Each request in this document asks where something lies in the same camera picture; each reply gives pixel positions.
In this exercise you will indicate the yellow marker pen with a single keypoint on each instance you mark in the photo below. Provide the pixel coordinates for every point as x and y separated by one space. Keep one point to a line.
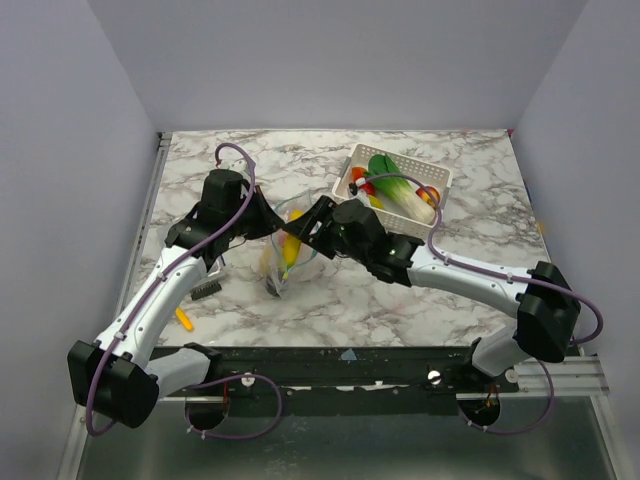
184 320

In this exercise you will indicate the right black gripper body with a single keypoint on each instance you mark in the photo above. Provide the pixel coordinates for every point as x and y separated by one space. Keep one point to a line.
320 228

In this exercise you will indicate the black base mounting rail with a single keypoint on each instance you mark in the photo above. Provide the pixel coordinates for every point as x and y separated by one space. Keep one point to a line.
343 381

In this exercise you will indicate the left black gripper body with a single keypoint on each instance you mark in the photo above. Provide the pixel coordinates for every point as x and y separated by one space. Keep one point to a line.
254 221

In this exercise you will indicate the clear zip top bag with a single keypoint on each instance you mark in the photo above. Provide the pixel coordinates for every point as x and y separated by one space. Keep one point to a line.
271 261

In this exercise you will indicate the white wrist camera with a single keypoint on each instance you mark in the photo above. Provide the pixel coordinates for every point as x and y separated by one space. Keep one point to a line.
238 165
356 191

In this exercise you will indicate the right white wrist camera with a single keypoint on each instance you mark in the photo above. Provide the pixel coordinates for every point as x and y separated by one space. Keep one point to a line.
356 191

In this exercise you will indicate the green toy bok choy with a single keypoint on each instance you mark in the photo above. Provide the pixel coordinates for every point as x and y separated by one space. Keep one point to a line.
399 190

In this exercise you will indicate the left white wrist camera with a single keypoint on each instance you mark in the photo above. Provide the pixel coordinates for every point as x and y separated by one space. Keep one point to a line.
238 165

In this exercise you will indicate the aluminium frame rail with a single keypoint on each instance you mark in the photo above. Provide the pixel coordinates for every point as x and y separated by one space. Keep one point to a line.
129 282

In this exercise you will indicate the yellow toy banana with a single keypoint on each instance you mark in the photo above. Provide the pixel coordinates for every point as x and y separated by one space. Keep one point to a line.
290 251

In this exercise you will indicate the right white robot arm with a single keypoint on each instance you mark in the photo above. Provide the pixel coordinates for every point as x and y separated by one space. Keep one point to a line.
539 300

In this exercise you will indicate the black comb-like part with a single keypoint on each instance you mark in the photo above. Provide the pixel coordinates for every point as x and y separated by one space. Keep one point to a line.
205 290

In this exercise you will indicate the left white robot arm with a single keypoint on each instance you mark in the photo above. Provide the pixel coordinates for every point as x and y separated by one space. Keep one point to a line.
115 374

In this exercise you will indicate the white perforated plastic basket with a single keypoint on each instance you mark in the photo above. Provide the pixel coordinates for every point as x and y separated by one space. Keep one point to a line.
390 215

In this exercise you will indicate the orange yellow toy mango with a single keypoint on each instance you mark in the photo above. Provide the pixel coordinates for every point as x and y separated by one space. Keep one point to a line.
359 176

